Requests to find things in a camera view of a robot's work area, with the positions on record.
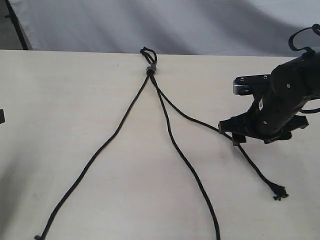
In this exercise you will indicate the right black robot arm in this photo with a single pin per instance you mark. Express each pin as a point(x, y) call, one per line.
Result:
point(300, 75)

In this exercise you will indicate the black stand pole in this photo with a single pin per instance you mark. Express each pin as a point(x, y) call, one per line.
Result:
point(16, 24)

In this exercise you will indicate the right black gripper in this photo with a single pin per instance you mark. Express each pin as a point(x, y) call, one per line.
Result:
point(271, 117)

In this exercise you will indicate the grey cable clamp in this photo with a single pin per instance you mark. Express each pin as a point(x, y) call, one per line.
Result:
point(151, 70)

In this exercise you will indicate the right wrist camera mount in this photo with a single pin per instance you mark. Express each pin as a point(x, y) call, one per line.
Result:
point(255, 85)

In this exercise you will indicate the grey backdrop cloth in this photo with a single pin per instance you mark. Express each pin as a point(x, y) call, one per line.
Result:
point(190, 27)

